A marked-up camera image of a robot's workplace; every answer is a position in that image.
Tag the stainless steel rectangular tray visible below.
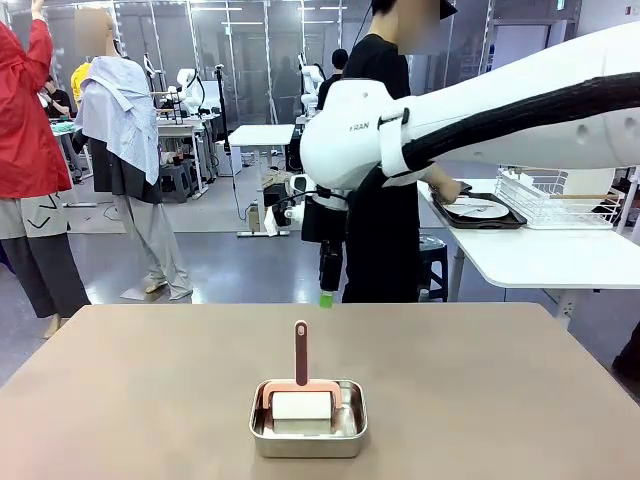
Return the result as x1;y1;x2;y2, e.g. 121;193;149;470
248;378;370;460

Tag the white wire dish rack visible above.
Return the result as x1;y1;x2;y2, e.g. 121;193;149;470
494;167;626;231

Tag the white workbench with robot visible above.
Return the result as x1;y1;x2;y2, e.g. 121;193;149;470
154;112;221;196

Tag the background person in dark clothes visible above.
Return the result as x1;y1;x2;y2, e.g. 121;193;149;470
314;48;352;114

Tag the mannequin in striped shirt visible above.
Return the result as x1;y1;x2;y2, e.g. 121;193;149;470
72;7;194;304

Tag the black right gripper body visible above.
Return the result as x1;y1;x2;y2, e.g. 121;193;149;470
301;194;352;245

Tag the dark plastic stool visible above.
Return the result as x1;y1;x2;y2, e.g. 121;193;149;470
158;162;194;204

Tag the white round plate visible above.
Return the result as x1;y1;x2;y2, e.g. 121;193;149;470
444;197;510;219

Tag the grey plastic stool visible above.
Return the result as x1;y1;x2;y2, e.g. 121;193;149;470
417;233;449;303

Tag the small white desk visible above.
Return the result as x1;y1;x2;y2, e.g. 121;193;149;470
227;123;297;237

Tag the pink lint roller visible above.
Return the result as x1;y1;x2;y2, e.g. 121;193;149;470
260;319;344;435

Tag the person's right hand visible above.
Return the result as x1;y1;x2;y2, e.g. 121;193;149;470
429;177;464;203

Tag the white rounded table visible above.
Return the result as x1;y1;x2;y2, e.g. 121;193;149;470
417;177;640;321

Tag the black trouser leg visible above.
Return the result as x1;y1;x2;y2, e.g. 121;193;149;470
612;329;640;386

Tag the seated person in black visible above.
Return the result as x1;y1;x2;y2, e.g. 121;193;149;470
42;74;76;119

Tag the white frame post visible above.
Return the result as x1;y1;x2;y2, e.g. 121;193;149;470
617;167;640;234

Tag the mannequin in red jacket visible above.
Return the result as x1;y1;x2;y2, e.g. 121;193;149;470
0;0;92;341

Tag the person in black t-shirt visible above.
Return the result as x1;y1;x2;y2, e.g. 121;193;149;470
342;0;459;305

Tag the person in yellow shirt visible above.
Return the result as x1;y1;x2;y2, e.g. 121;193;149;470
69;59;94;109

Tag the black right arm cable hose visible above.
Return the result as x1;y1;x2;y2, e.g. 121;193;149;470
349;72;640;201

